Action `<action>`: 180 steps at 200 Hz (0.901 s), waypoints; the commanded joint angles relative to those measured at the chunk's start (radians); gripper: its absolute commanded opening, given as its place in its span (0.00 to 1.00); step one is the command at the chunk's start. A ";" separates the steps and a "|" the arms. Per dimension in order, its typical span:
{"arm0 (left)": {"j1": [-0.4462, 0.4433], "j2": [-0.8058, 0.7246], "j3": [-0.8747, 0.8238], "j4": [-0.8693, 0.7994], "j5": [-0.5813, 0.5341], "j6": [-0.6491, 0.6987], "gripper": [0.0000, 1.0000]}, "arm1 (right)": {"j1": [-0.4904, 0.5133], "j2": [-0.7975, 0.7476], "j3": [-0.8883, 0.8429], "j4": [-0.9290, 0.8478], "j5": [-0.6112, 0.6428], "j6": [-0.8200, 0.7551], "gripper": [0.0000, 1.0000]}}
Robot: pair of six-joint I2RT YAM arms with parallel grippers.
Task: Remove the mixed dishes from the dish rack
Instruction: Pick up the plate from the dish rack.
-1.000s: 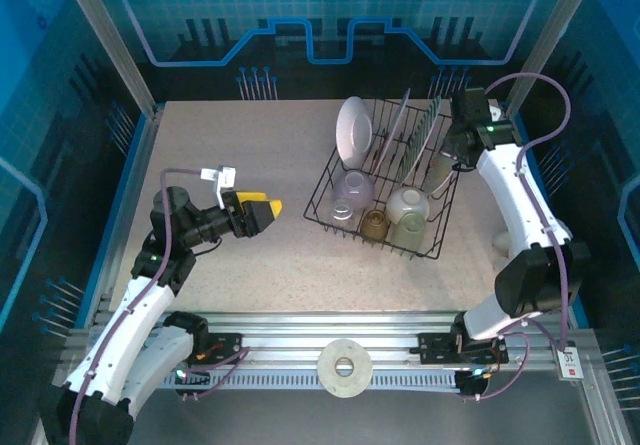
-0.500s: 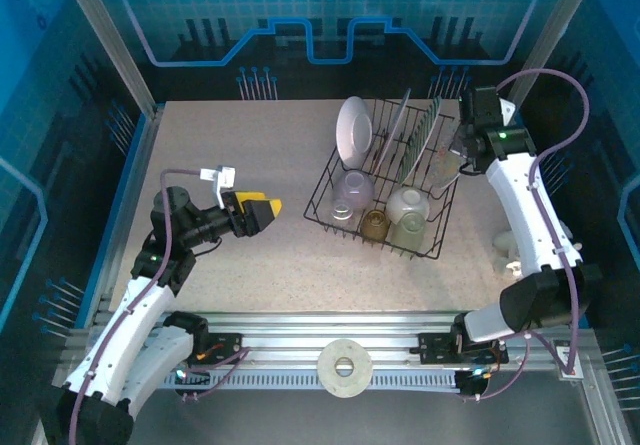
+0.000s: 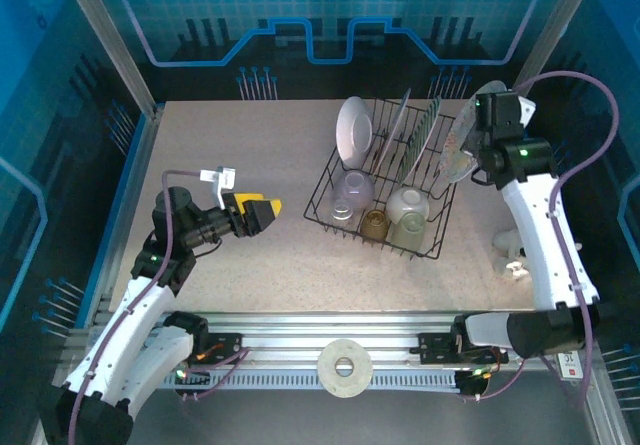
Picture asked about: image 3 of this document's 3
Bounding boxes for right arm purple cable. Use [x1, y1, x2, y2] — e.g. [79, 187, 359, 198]
[459, 70, 621, 411]

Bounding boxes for blue table edge strip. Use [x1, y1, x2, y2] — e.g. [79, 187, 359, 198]
[74, 112, 154, 329]

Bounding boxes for black and white plush toy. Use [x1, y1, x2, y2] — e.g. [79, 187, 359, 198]
[492, 229, 531, 279]

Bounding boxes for pale pink plate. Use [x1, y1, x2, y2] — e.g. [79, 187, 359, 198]
[334, 95, 375, 171]

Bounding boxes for clear drinking glass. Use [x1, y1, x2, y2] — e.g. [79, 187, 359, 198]
[329, 202, 357, 225]

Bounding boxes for black wire dish rack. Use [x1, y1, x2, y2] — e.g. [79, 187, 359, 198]
[303, 95, 459, 262]

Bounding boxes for amber drinking glass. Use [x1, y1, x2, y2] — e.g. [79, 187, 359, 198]
[359, 208, 391, 243]

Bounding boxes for aluminium frame rail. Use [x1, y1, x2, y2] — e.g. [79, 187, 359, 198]
[64, 309, 601, 391]

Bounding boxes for slotted grey cable duct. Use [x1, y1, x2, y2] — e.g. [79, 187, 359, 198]
[164, 370, 464, 392]

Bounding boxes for white tape roll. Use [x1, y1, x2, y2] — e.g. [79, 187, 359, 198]
[317, 338, 374, 399]

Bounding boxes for pale green tumbler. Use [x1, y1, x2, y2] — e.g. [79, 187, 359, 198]
[388, 210, 427, 251]

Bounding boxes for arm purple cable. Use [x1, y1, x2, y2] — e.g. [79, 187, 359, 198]
[67, 168, 254, 445]
[459, 70, 621, 411]

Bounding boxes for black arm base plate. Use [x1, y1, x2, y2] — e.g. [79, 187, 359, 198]
[417, 332, 459, 365]
[199, 331, 246, 366]

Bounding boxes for white bowl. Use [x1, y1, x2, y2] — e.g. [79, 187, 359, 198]
[384, 186, 431, 221]

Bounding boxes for white label card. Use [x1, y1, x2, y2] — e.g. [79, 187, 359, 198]
[553, 349, 585, 382]

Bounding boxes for small black circuit board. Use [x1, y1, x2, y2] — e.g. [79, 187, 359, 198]
[457, 368, 494, 399]
[174, 367, 211, 391]

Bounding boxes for floral patterned plate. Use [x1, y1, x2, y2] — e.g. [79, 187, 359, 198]
[438, 79, 509, 185]

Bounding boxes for clear lilac glass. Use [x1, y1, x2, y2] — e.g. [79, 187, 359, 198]
[330, 169, 376, 212]

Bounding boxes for aluminium frame post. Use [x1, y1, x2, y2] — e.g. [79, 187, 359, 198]
[502, 0, 605, 116]
[53, 0, 166, 119]

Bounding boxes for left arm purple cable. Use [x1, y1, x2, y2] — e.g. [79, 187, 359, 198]
[67, 168, 254, 445]

